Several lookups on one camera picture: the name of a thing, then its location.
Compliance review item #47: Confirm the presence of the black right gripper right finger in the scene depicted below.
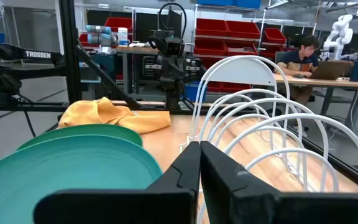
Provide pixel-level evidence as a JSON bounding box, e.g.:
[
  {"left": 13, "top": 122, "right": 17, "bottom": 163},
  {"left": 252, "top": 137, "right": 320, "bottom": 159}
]
[{"left": 200, "top": 141, "right": 358, "bottom": 224}]

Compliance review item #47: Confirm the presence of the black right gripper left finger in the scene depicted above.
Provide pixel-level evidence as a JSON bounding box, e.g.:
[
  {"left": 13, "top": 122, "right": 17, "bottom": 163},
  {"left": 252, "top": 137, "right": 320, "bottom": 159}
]
[{"left": 33, "top": 141, "right": 201, "bottom": 224}]

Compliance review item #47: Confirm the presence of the teal plate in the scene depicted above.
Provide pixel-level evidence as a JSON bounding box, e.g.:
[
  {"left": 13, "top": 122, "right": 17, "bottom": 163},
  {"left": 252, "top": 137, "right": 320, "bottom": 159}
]
[{"left": 0, "top": 134, "right": 163, "bottom": 224}]

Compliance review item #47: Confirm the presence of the dark green plate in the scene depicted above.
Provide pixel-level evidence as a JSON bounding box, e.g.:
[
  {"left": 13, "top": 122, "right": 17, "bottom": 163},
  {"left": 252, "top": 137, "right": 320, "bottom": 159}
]
[{"left": 16, "top": 123, "right": 144, "bottom": 151}]

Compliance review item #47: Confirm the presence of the blue storage bin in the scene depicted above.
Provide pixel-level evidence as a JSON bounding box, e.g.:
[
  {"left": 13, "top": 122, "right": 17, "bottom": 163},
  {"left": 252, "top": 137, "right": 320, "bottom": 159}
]
[{"left": 184, "top": 81, "right": 208, "bottom": 102}]

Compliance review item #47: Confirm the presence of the wooden workbench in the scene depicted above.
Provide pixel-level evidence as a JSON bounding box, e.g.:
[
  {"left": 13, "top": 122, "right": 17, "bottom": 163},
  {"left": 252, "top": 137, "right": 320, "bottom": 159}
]
[{"left": 115, "top": 45, "right": 161, "bottom": 94}]

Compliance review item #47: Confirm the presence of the red storage bin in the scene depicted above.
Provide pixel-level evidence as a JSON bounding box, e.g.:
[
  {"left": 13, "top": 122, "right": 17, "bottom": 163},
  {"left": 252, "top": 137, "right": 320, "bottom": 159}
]
[
  {"left": 104, "top": 17, "right": 133, "bottom": 34},
  {"left": 206, "top": 81, "right": 252, "bottom": 93},
  {"left": 193, "top": 39, "right": 228, "bottom": 57},
  {"left": 263, "top": 27, "right": 287, "bottom": 44},
  {"left": 225, "top": 42, "right": 259, "bottom": 57},
  {"left": 196, "top": 17, "right": 229, "bottom": 37},
  {"left": 225, "top": 20, "right": 261, "bottom": 40}
]

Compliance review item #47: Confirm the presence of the white bottle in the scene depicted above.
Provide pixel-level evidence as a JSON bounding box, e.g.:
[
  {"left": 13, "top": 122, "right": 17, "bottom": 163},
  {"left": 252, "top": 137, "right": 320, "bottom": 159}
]
[{"left": 117, "top": 27, "right": 129, "bottom": 47}]

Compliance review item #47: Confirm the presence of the yellow cloth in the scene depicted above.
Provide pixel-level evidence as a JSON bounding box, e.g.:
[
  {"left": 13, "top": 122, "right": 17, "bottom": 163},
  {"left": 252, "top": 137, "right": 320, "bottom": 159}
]
[{"left": 57, "top": 96, "right": 172, "bottom": 134}]

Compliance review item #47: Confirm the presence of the metal storage shelf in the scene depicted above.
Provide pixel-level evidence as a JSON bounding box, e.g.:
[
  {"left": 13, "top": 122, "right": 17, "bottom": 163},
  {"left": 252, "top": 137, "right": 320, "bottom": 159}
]
[{"left": 193, "top": 2, "right": 316, "bottom": 94}]

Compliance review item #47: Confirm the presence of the person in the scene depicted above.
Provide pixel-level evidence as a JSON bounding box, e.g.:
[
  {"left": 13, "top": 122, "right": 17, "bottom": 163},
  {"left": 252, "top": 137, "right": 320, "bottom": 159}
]
[{"left": 275, "top": 34, "right": 320, "bottom": 106}]

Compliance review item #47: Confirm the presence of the wooden desk with grey legs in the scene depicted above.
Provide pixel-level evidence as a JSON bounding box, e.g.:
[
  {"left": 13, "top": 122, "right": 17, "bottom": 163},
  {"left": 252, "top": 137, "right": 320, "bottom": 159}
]
[{"left": 273, "top": 73, "right": 358, "bottom": 128}]

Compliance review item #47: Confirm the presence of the laptop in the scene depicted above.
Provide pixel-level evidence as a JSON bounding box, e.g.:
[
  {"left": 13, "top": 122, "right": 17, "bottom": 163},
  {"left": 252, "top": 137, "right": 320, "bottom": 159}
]
[{"left": 309, "top": 60, "right": 351, "bottom": 81}]

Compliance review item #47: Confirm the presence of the dark blue bottle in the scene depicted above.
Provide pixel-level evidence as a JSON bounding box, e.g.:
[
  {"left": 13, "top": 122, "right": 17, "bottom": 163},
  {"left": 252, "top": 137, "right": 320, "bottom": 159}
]
[{"left": 349, "top": 55, "right": 358, "bottom": 83}]

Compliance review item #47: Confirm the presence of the white wire dish rack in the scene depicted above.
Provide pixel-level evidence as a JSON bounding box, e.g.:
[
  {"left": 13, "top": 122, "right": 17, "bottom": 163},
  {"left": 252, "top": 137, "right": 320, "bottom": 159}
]
[{"left": 178, "top": 55, "right": 358, "bottom": 224}]

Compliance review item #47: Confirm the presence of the black aluminium frame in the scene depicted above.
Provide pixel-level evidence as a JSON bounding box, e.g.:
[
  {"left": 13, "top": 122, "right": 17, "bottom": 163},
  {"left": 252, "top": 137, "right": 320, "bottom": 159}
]
[{"left": 0, "top": 0, "right": 358, "bottom": 191}]

